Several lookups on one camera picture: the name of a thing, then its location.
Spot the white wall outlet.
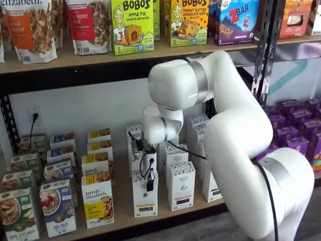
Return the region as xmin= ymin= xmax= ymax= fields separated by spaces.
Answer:
xmin=27 ymin=106 xmax=44 ymax=132

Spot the black metal shelving frame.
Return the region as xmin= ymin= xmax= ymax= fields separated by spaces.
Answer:
xmin=260 ymin=0 xmax=321 ymax=66
xmin=0 ymin=0 xmax=278 ymax=241

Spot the black power plug cable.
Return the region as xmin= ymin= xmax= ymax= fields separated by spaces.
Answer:
xmin=29 ymin=112 xmax=40 ymax=141

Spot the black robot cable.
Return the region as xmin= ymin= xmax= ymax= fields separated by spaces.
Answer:
xmin=127 ymin=130 xmax=279 ymax=241

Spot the blue Zbar box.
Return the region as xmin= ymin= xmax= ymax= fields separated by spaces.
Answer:
xmin=215 ymin=0 xmax=259 ymax=47
xmin=208 ymin=0 xmax=219 ymax=38

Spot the yellow Bobo's peanut butter box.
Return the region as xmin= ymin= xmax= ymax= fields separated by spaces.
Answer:
xmin=163 ymin=0 xmax=173 ymax=38
xmin=169 ymin=0 xmax=210 ymax=48

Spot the white dotted gripper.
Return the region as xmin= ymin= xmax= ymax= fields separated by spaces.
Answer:
xmin=141 ymin=150 xmax=159 ymax=192

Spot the white box black strip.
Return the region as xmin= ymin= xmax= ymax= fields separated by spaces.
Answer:
xmin=202 ymin=170 xmax=224 ymax=203
xmin=197 ymin=139 xmax=208 ymax=180
xmin=187 ymin=113 xmax=210 ymax=131
xmin=192 ymin=124 xmax=210 ymax=151

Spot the red label granola bag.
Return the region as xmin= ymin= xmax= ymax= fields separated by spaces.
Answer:
xmin=65 ymin=0 xmax=112 ymax=56

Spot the white box yellow strip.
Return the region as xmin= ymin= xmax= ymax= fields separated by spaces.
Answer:
xmin=127 ymin=135 xmax=137 ymax=154
xmin=125 ymin=122 xmax=144 ymax=138
xmin=132 ymin=170 xmax=159 ymax=218
xmin=129 ymin=150 xmax=146 ymax=174

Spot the white snack box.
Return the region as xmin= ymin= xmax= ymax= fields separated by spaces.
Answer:
xmin=306 ymin=0 xmax=321 ymax=36

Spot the wooden shelf board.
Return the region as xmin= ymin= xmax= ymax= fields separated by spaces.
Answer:
xmin=35 ymin=148 xmax=228 ymax=241
xmin=0 ymin=35 xmax=259 ymax=75
xmin=275 ymin=34 xmax=321 ymax=46

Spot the white yellow granola box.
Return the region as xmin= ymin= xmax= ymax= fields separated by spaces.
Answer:
xmin=81 ymin=153 xmax=116 ymax=185
xmin=86 ymin=140 xmax=114 ymax=161
xmin=86 ymin=128 xmax=112 ymax=144
xmin=81 ymin=174 xmax=115 ymax=229

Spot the white granola bag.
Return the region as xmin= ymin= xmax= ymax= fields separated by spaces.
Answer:
xmin=51 ymin=0 xmax=70 ymax=50

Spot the green Bobo's apple pie box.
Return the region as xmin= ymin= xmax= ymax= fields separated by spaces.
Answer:
xmin=152 ymin=0 xmax=161 ymax=42
xmin=110 ymin=0 xmax=155 ymax=56

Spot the orange label granola bag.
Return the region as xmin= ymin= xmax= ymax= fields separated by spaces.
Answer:
xmin=2 ymin=0 xmax=58 ymax=65

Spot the green cereal box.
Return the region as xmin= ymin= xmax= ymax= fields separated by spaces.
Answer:
xmin=1 ymin=169 xmax=35 ymax=193
xmin=9 ymin=152 xmax=40 ymax=173
xmin=19 ymin=134 xmax=50 ymax=154
xmin=0 ymin=187 xmax=40 ymax=241

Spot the orange snack box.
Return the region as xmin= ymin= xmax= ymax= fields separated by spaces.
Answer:
xmin=277 ymin=0 xmax=314 ymax=40

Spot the blue cereal box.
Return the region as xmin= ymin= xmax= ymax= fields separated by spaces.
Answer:
xmin=49 ymin=132 xmax=77 ymax=151
xmin=39 ymin=179 xmax=78 ymax=238
xmin=46 ymin=145 xmax=76 ymax=165
xmin=43 ymin=158 xmax=74 ymax=182

